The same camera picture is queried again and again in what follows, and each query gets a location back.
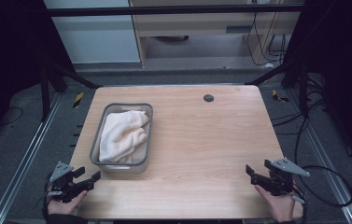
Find light wooden desk unit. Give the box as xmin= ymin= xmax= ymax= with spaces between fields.
xmin=128 ymin=0 xmax=303 ymax=68

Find black curtain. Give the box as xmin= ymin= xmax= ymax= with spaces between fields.
xmin=283 ymin=0 xmax=352 ymax=173
xmin=0 ymin=0 xmax=76 ymax=153

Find black floor cables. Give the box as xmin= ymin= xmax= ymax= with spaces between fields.
xmin=271 ymin=79 xmax=331 ymax=166

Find grey plastic basket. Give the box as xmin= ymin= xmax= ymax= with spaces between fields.
xmin=89 ymin=103 xmax=154 ymax=174

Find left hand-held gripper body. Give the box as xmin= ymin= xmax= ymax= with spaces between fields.
xmin=47 ymin=161 xmax=95 ymax=203

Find white cabinet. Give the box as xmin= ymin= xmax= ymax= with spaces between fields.
xmin=43 ymin=0 xmax=142 ymax=65

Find black hanging cables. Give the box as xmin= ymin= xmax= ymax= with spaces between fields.
xmin=246 ymin=11 xmax=288 ymax=67

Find black metal stand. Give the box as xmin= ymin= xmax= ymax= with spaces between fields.
xmin=38 ymin=61 xmax=104 ymax=123
xmin=244 ymin=58 xmax=311 ymax=119

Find person's left hand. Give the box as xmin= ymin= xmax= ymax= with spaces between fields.
xmin=46 ymin=189 xmax=90 ymax=217

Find yellow black tape strip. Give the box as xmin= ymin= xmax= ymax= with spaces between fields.
xmin=271 ymin=89 xmax=290 ymax=104
xmin=72 ymin=91 xmax=85 ymax=109

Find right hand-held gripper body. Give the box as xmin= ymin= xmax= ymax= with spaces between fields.
xmin=250 ymin=157 xmax=311 ymax=205

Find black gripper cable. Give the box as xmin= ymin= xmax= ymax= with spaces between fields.
xmin=40 ymin=173 xmax=54 ymax=220
xmin=290 ymin=165 xmax=352 ymax=208

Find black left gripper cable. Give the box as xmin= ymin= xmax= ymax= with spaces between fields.
xmin=40 ymin=173 xmax=54 ymax=220

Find thin black floor cable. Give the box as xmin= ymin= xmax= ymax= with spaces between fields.
xmin=0 ymin=105 xmax=25 ymax=127

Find cream white towel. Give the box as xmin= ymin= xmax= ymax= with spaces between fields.
xmin=98 ymin=109 xmax=150 ymax=163

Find black horizontal frame bar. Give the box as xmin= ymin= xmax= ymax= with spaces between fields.
xmin=47 ymin=4 xmax=304 ymax=18

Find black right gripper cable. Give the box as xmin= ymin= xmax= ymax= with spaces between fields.
xmin=290 ymin=165 xmax=352 ymax=208

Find person's right hand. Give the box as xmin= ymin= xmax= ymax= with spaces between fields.
xmin=254 ymin=184 xmax=304 ymax=223

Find aluminium floor rail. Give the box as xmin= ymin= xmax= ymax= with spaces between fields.
xmin=285 ymin=89 xmax=352 ymax=224
xmin=0 ymin=92 xmax=63 ymax=224

